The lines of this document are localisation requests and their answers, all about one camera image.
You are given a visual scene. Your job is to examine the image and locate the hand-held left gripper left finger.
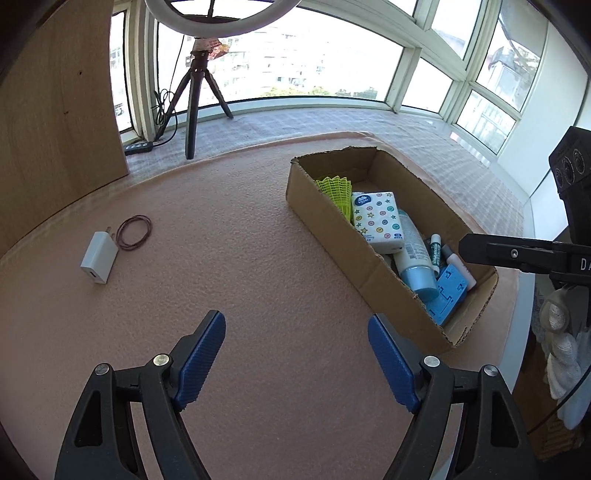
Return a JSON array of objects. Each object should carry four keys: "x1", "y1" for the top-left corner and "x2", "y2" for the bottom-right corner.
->
[{"x1": 54, "y1": 310, "x2": 227, "y2": 480}]

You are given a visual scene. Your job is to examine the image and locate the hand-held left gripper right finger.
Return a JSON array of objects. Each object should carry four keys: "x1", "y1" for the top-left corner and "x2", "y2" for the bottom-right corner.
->
[{"x1": 368, "y1": 314, "x2": 536, "y2": 480}]

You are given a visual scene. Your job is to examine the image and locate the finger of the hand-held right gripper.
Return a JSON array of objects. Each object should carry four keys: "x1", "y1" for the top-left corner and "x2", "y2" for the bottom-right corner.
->
[{"x1": 458, "y1": 233, "x2": 555, "y2": 273}]

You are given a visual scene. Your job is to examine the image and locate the small white pink-capped tube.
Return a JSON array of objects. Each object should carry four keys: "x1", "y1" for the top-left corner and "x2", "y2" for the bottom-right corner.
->
[{"x1": 441, "y1": 244, "x2": 477, "y2": 291}]

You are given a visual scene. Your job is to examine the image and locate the green label lip balm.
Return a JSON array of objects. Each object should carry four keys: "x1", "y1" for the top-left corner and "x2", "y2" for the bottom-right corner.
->
[{"x1": 427, "y1": 234, "x2": 445, "y2": 271}]

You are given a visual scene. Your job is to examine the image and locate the blue phone stand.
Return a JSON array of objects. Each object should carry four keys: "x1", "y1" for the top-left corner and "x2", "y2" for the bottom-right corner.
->
[{"x1": 424, "y1": 263, "x2": 469, "y2": 326}]

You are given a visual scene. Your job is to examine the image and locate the white lotion tube blue cap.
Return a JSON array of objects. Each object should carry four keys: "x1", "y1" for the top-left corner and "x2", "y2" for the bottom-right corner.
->
[{"x1": 392, "y1": 210, "x2": 440, "y2": 303}]

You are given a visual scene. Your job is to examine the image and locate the patterned tissue packet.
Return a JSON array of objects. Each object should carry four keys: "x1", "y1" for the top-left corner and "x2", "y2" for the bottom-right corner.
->
[{"x1": 351, "y1": 191, "x2": 406, "y2": 254}]

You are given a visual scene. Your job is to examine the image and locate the cardboard box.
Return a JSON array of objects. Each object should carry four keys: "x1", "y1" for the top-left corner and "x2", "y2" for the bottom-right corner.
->
[{"x1": 285, "y1": 146, "x2": 499, "y2": 348}]

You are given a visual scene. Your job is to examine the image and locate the yellow shuttlecock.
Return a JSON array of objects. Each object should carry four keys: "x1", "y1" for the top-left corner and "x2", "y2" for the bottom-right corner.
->
[{"x1": 315, "y1": 175, "x2": 354, "y2": 222}]

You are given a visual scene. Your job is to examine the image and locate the white charger plug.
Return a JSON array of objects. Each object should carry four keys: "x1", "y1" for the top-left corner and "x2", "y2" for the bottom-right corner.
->
[{"x1": 80, "y1": 226, "x2": 120, "y2": 285}]

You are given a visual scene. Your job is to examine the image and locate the white checked quilt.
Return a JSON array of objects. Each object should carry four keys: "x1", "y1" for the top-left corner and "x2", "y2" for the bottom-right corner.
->
[{"x1": 124, "y1": 107, "x2": 529, "y2": 241}]

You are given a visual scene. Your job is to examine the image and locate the large wooden board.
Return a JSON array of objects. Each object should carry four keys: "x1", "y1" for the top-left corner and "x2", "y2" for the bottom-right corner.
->
[{"x1": 0, "y1": 0, "x2": 131, "y2": 252}]

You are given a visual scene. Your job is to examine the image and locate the black tripod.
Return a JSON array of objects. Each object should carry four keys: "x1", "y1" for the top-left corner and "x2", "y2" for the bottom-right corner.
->
[{"x1": 157, "y1": 39, "x2": 235, "y2": 161}]

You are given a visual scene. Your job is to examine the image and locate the purple hair tie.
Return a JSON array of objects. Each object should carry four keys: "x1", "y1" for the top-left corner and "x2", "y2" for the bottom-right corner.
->
[{"x1": 115, "y1": 215, "x2": 153, "y2": 252}]

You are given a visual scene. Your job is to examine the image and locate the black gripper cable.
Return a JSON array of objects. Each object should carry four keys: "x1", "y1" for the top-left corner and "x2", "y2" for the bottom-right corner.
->
[{"x1": 526, "y1": 364, "x2": 591, "y2": 435}]

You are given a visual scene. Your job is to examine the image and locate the black ring light cable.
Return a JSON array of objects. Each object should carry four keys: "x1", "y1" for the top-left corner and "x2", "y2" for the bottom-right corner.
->
[{"x1": 151, "y1": 89, "x2": 178, "y2": 145}]

